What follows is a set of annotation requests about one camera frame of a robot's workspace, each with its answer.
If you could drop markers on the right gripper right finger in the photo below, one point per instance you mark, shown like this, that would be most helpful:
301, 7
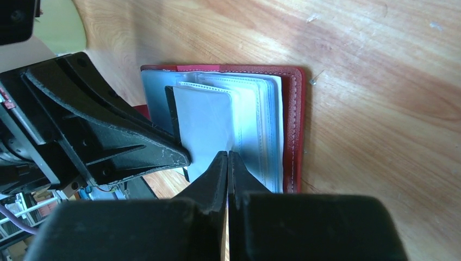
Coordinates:
270, 226

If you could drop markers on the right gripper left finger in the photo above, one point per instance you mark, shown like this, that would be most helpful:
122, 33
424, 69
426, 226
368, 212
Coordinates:
189, 226

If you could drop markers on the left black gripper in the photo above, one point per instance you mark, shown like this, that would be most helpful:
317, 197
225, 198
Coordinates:
67, 127

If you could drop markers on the red leather card holder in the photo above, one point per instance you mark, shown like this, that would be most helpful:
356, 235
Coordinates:
254, 110

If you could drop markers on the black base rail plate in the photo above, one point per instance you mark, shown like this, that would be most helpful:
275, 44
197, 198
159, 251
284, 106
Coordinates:
137, 189

